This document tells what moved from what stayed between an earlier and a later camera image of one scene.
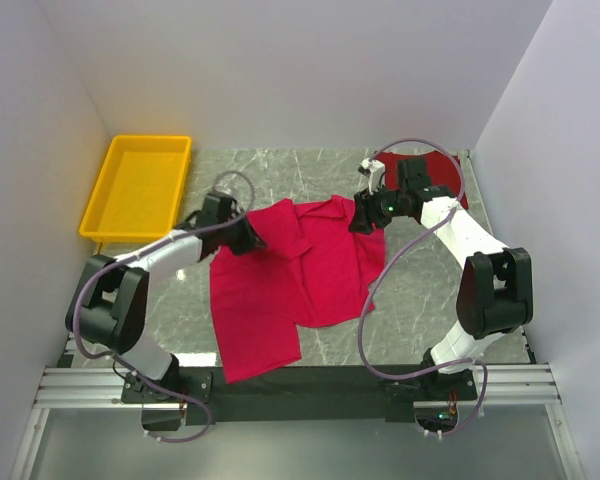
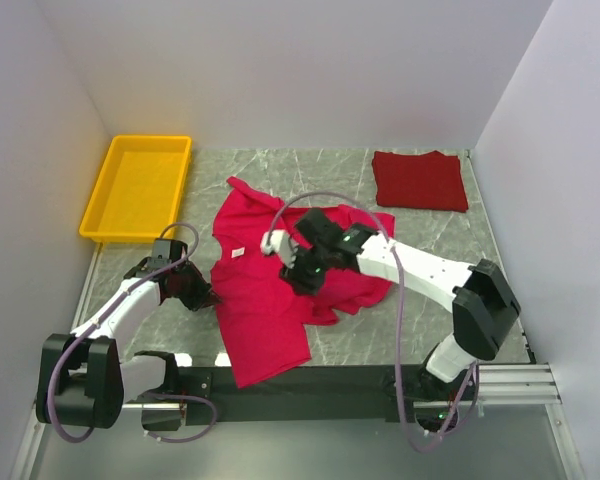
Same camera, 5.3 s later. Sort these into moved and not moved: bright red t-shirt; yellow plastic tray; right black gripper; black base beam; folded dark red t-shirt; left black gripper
Moved: right black gripper; left black gripper; bright red t-shirt
Not moved: black base beam; folded dark red t-shirt; yellow plastic tray
